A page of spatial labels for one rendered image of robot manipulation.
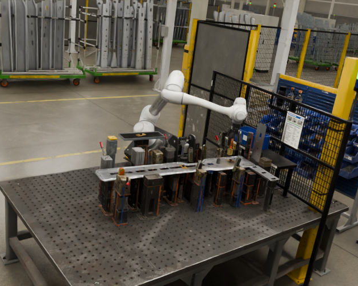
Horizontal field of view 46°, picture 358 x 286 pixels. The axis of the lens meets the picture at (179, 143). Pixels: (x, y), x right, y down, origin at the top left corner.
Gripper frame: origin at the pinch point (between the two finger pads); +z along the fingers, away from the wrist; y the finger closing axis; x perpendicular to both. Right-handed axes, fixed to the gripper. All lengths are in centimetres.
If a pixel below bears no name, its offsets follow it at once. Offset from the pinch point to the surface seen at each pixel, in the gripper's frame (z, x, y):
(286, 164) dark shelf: 12, 44, 22
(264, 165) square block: 14.1, 23.8, 16.7
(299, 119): -26, 55, 15
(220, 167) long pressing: 14.9, -15.8, 7.7
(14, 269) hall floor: 113, -169, -44
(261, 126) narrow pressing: -15.6, 26.7, 0.3
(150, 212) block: 40, -82, 19
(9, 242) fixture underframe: 94, -171, -57
